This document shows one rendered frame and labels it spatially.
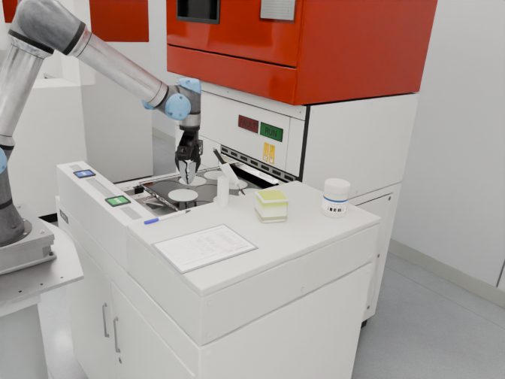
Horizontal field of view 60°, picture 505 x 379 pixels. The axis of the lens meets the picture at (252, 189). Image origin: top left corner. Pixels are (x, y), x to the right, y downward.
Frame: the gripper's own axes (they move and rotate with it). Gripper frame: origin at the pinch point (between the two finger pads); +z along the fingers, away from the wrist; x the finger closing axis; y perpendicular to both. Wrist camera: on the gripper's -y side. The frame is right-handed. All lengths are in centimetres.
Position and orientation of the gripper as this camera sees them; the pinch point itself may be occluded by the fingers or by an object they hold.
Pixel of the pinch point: (187, 181)
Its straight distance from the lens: 155.1
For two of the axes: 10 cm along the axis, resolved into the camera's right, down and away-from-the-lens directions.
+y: 1.6, -3.6, 9.2
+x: -9.9, -1.1, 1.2
